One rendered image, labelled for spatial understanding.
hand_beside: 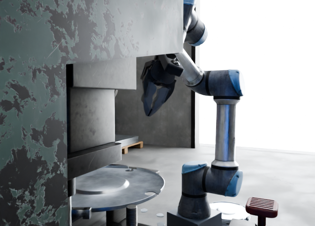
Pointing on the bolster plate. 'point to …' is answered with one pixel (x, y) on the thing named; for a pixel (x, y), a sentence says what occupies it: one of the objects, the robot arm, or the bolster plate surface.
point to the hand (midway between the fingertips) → (150, 111)
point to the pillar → (69, 211)
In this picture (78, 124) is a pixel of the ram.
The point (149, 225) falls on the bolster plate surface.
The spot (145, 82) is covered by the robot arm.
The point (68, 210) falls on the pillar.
